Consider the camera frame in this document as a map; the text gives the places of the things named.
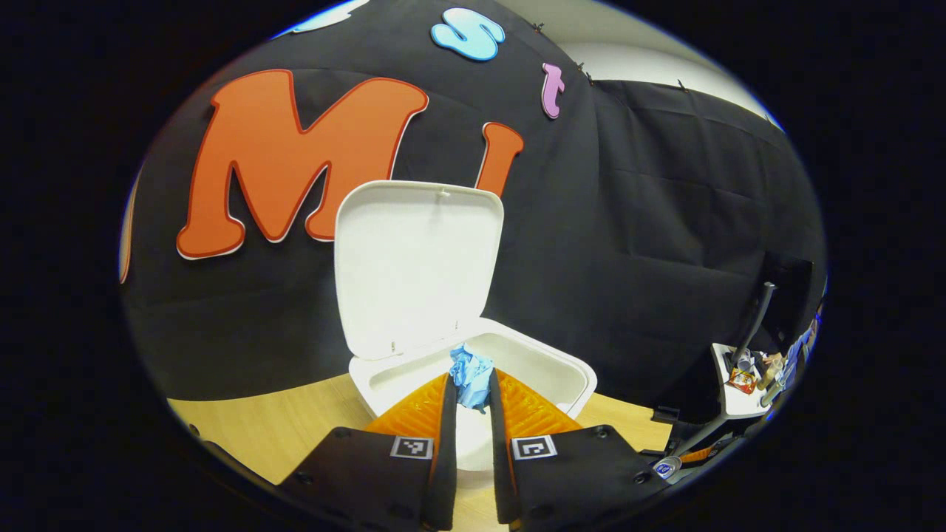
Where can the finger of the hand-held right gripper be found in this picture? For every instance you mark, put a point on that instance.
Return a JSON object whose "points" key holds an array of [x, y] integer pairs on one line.
{"points": [[702, 454]]}

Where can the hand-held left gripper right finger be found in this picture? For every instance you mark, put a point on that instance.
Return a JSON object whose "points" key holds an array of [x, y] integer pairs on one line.
{"points": [[502, 480]]}

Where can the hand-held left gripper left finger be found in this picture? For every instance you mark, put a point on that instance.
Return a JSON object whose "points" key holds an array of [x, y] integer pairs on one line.
{"points": [[442, 480]]}

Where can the blue and white pop can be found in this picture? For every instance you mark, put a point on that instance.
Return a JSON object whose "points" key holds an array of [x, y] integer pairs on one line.
{"points": [[667, 468]]}

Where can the blue paper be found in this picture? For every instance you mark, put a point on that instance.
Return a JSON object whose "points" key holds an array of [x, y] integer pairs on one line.
{"points": [[471, 380]]}

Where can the white desktop garbage bin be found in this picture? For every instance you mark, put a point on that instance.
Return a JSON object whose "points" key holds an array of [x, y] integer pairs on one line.
{"points": [[414, 266]]}

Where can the wooden desktop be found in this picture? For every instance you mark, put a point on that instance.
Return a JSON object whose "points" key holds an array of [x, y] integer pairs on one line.
{"points": [[259, 428]]}

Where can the white side table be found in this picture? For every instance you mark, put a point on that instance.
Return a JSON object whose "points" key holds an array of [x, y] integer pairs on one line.
{"points": [[739, 406]]}

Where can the red snack packet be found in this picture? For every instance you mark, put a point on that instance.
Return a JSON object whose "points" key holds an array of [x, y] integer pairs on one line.
{"points": [[743, 380]]}

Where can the black stand pole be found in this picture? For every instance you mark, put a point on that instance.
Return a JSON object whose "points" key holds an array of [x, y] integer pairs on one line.
{"points": [[757, 314]]}

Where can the black backdrop cloth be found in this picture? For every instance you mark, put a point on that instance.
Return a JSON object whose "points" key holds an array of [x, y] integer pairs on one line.
{"points": [[650, 222]]}

